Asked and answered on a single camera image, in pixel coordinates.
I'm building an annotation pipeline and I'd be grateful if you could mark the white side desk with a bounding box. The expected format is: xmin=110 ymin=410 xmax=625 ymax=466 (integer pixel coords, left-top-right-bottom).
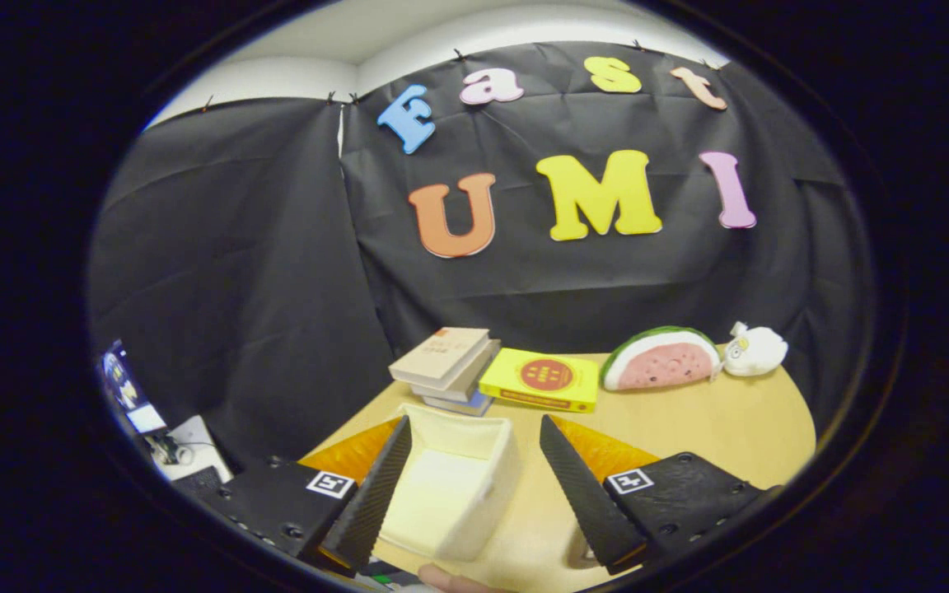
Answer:
xmin=149 ymin=414 xmax=235 ymax=483

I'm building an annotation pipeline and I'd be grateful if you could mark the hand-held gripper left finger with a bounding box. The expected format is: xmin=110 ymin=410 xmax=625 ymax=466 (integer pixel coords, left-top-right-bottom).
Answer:
xmin=194 ymin=414 xmax=414 ymax=577

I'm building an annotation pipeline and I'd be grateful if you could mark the watermelon slice plush toy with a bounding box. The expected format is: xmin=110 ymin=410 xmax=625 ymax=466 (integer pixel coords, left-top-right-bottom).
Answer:
xmin=601 ymin=326 xmax=723 ymax=392

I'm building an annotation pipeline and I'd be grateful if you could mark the yellow book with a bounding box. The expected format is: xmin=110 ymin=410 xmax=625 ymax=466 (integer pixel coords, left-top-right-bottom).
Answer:
xmin=479 ymin=348 xmax=601 ymax=413

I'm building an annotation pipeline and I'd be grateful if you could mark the blue book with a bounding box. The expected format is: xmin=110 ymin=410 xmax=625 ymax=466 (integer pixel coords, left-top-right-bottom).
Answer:
xmin=421 ymin=389 xmax=494 ymax=418

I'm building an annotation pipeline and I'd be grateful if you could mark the beige fabric storage box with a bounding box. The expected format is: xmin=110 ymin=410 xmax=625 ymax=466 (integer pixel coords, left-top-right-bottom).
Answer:
xmin=376 ymin=404 xmax=522 ymax=563

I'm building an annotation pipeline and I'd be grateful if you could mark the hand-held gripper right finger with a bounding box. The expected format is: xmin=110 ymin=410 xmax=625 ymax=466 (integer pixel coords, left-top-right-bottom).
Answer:
xmin=539 ymin=414 xmax=780 ymax=577

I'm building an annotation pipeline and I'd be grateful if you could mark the grey book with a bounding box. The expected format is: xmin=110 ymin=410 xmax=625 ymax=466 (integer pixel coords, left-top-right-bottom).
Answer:
xmin=409 ymin=339 xmax=502 ymax=404

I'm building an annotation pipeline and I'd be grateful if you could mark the computer screen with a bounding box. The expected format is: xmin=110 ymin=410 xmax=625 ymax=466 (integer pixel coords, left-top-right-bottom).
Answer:
xmin=100 ymin=339 xmax=168 ymax=436

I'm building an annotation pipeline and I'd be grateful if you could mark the beige book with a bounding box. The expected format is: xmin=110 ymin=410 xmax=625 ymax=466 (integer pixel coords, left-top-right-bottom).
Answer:
xmin=388 ymin=327 xmax=491 ymax=390

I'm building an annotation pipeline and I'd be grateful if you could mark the white plush toy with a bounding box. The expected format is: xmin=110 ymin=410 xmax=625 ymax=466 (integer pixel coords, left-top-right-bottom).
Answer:
xmin=722 ymin=321 xmax=789 ymax=378

